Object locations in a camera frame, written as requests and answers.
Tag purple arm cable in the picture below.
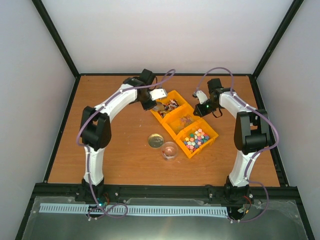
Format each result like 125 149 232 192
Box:
194 66 280 223
76 68 176 223

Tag black aluminium frame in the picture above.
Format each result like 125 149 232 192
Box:
15 0 315 240

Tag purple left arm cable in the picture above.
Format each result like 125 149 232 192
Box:
76 68 176 223

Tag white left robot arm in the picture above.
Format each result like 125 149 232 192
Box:
76 69 167 202

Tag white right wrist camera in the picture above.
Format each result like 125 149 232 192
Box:
192 90 208 104

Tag pile of lollipops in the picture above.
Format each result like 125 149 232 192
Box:
158 99 180 118

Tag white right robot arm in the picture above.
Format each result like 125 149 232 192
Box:
193 78 271 203

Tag gold jar lid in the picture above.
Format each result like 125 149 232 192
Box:
147 133 165 149

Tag silver metal scoop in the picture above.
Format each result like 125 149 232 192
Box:
152 102 170 113

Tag pile of star candies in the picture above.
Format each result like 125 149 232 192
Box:
183 128 210 153

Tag yellow star candy bin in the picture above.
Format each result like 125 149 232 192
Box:
175 118 219 159

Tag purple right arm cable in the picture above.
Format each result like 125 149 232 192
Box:
194 66 280 223

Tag light blue cable duct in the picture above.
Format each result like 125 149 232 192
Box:
38 203 228 218

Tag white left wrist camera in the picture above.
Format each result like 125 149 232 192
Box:
149 88 168 101

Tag yellow popsicle candy bin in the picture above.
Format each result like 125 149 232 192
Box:
161 103 200 140

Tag pile of popsicle candies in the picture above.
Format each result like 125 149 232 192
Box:
179 114 195 129

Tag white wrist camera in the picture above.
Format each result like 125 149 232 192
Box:
192 90 208 104
149 88 168 101

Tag clear glass jar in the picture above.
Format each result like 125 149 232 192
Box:
160 141 178 161

